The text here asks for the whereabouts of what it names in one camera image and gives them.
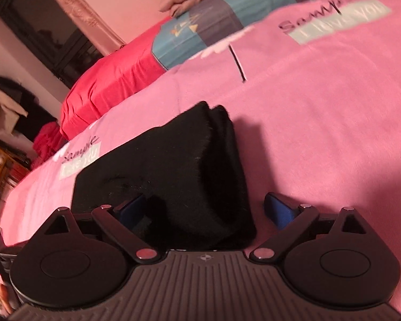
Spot red bed cover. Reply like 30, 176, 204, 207
60, 17, 170, 140

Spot black pants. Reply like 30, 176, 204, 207
71, 102, 256, 251

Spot red folded cloth pile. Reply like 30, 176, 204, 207
32, 121, 68, 170

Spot pink curtain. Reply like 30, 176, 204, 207
55, 0, 125, 56

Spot wooden shelf unit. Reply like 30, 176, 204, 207
0, 140, 31, 217

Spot pink printed bed sheet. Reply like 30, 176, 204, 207
0, 0, 401, 315

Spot hanging clothes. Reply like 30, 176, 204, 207
0, 76, 58, 141

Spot teal grey striped pillow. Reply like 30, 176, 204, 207
151, 0, 369, 71

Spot dark window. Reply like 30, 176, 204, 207
0, 0, 103, 88

